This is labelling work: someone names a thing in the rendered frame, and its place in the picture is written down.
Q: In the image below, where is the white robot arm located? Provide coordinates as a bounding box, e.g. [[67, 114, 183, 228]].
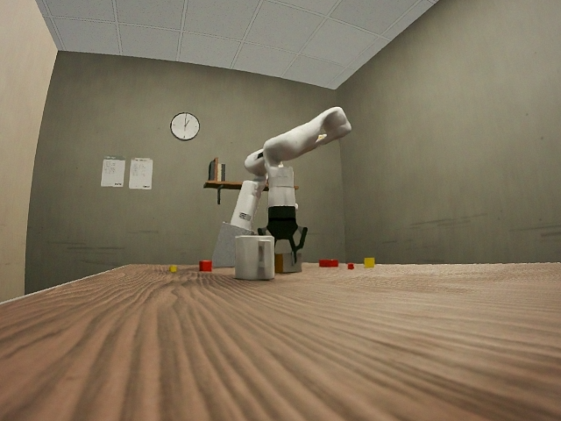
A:
[[231, 107, 352, 230]]

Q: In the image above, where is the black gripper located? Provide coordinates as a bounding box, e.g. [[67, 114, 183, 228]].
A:
[[257, 206, 308, 266]]

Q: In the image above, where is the white mug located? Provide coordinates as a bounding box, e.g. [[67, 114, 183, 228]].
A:
[[235, 236, 274, 280]]

